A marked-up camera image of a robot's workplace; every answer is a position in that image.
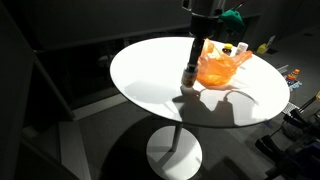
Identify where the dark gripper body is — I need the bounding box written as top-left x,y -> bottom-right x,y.
188,14 -> 221,39

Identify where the orange plastic bag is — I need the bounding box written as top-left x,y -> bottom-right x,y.
195,38 -> 254,87

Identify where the yellow capped brown bottle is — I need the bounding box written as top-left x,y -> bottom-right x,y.
222,43 -> 234,57

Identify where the white tube bottle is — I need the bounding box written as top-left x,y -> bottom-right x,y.
234,41 -> 250,57

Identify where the small yellow object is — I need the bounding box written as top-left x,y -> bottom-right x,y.
255,42 -> 270,56

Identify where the colourful small box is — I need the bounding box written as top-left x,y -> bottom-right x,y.
285,68 -> 303,92

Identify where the white table pedestal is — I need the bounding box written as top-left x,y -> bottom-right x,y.
145,123 -> 204,180

